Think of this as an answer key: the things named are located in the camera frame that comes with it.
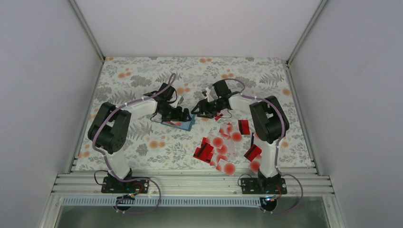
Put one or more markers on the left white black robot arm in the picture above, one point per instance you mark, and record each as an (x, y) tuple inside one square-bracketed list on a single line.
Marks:
[(108, 131)]

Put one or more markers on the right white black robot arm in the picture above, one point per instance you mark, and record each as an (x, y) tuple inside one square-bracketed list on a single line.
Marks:
[(269, 121)]

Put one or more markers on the wrist white camera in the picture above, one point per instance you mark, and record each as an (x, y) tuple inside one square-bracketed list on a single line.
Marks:
[(179, 100), (207, 94)]

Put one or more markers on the red black striped card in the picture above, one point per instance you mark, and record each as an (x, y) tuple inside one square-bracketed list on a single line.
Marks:
[(218, 116)]

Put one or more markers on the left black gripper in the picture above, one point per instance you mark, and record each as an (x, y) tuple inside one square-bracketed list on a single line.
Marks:
[(177, 117)]

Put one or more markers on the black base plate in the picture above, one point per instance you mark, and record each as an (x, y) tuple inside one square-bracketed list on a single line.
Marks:
[(251, 186), (113, 185)]

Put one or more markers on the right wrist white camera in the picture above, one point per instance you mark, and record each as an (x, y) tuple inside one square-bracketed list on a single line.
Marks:
[(207, 94)]

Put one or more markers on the teal leather card holder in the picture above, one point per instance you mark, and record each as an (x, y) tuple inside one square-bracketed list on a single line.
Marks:
[(186, 126)]

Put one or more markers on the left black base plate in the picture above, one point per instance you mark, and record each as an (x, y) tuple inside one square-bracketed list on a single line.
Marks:
[(113, 185)]

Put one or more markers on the red card with stripe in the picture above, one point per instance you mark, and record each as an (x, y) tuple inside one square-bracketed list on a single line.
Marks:
[(204, 153)]

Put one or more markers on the dark red striped card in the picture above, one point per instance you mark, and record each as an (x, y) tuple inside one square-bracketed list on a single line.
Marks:
[(244, 128)]

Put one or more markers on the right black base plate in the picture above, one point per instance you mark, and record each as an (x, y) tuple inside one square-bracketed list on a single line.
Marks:
[(251, 186)]

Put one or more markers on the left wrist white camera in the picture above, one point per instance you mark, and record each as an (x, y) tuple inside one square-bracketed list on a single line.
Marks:
[(179, 100)]

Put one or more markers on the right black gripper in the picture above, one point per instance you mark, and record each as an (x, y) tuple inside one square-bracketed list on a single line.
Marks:
[(203, 106)]

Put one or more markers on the floral patterned table mat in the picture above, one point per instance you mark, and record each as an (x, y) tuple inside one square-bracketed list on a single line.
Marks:
[(151, 145)]

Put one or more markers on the aluminium rail frame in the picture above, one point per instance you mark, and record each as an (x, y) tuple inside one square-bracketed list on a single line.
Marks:
[(193, 183)]

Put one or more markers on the blue slotted cable duct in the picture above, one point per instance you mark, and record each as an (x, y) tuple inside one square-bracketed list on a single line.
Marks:
[(144, 201)]

